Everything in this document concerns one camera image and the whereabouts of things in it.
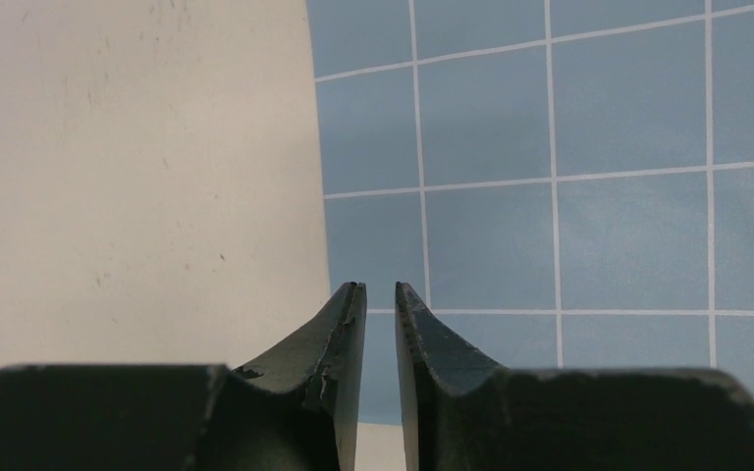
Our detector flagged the blue checked cloth napkin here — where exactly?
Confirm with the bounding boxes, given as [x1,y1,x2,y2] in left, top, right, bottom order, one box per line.
[307,1,754,431]

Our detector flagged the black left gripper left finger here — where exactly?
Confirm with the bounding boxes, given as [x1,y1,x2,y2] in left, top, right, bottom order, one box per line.
[220,283,367,470]

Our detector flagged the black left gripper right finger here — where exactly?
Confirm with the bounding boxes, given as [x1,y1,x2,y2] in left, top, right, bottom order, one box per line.
[395,282,503,470]

